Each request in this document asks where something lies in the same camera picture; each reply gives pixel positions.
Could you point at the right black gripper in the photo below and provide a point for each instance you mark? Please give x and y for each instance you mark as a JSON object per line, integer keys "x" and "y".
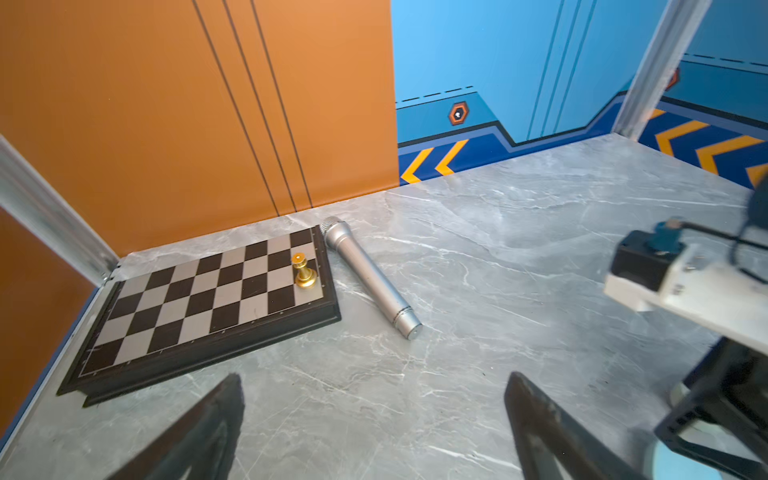
{"x": 727, "y": 388}

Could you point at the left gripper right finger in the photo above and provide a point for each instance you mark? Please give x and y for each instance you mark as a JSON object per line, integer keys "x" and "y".
{"x": 550, "y": 443}

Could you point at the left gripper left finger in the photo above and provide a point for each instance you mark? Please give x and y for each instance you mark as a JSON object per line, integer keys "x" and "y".
{"x": 201, "y": 444}

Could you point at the white charging case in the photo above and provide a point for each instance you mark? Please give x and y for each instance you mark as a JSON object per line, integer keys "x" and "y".
{"x": 678, "y": 392}

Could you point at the blue charging case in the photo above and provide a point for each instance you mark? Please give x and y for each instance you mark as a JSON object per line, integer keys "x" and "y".
{"x": 660, "y": 463}

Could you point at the black white chessboard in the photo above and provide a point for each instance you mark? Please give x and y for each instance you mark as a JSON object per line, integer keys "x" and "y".
{"x": 175, "y": 320}

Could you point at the golden chess piece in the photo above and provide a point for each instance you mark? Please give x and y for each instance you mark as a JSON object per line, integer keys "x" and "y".
{"x": 305, "y": 277}

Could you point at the silver microphone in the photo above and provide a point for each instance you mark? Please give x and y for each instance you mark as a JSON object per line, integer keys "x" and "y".
{"x": 339, "y": 237}

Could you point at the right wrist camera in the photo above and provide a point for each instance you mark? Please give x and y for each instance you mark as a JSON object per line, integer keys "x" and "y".
{"x": 658, "y": 270}

